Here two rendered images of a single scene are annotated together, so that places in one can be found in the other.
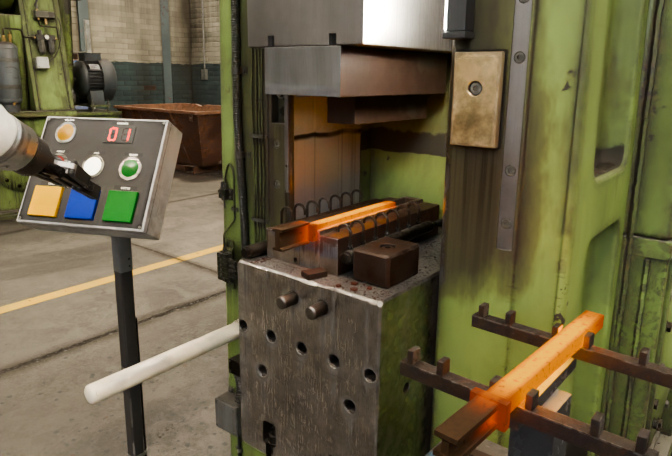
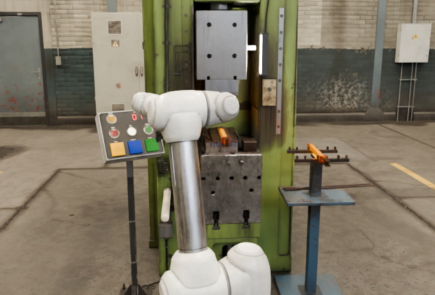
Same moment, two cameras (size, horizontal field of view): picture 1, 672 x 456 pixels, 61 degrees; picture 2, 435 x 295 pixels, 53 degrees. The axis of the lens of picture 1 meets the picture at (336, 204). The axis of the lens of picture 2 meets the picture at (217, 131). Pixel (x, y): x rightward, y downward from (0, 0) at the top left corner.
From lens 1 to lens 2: 2.02 m
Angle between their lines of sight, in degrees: 42
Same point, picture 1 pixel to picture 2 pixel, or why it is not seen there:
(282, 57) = (213, 83)
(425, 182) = not seen: hidden behind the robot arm
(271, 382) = (217, 195)
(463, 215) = (265, 126)
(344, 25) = (239, 74)
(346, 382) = (250, 183)
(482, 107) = (272, 94)
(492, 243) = (274, 132)
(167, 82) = not seen: outside the picture
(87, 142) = (123, 121)
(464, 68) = (265, 83)
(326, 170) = not seen: hidden behind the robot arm
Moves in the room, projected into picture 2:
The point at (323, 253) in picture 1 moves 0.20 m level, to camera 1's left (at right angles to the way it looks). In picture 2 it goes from (232, 145) to (207, 151)
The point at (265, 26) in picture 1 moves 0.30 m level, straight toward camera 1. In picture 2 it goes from (206, 72) to (246, 75)
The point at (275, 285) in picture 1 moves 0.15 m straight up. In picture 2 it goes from (219, 160) to (219, 136)
